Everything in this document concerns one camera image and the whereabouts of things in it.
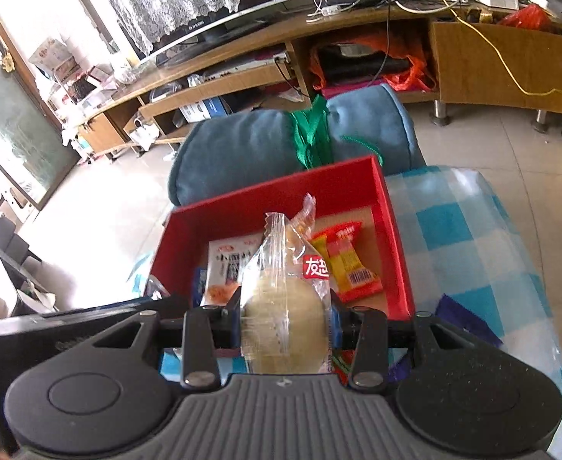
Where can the dark blue wafer biscuit packet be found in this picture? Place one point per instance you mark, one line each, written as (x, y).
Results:
(455, 313)

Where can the blue rolled cushion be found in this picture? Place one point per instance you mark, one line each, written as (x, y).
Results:
(230, 153)

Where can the red cardboard box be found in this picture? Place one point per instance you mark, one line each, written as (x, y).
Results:
(352, 190)

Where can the red yellow Trolli packet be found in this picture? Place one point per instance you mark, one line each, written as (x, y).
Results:
(337, 246)

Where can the white latiao snack packet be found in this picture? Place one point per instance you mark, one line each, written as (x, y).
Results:
(226, 260)

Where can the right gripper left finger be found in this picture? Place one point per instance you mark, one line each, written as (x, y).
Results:
(208, 341)

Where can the steamed cake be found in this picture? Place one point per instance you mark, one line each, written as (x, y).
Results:
(285, 299)

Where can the blue checkered tablecloth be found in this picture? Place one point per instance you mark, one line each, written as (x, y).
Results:
(433, 235)

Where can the blue cartoon snack packet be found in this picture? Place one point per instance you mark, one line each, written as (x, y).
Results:
(198, 286)

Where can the red spicy strip packet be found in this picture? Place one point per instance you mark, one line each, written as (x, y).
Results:
(342, 361)

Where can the flat screen television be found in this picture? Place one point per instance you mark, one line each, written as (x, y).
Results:
(233, 4)

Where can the wooden tv cabinet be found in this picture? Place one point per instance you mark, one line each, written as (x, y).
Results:
(472, 64)

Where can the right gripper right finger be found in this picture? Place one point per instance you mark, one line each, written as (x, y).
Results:
(373, 336)

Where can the orange plastic bag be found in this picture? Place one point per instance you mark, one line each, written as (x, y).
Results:
(381, 62)

